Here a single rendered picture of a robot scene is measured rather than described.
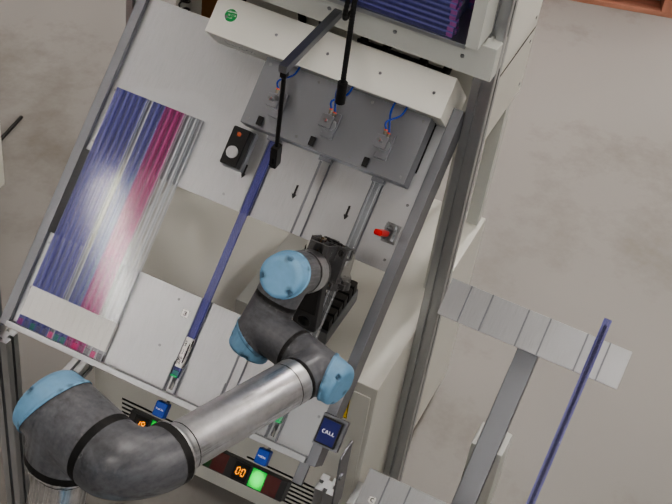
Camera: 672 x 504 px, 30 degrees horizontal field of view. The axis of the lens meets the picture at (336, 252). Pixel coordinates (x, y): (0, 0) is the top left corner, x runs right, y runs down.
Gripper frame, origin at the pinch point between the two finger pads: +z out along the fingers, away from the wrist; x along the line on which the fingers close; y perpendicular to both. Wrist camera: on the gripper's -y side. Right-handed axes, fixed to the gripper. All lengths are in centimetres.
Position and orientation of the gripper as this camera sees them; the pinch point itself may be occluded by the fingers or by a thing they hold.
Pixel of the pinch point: (338, 276)
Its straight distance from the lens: 233.7
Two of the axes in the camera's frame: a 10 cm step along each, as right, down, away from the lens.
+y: 3.4, -9.3, -1.4
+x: -8.9, -3.7, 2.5
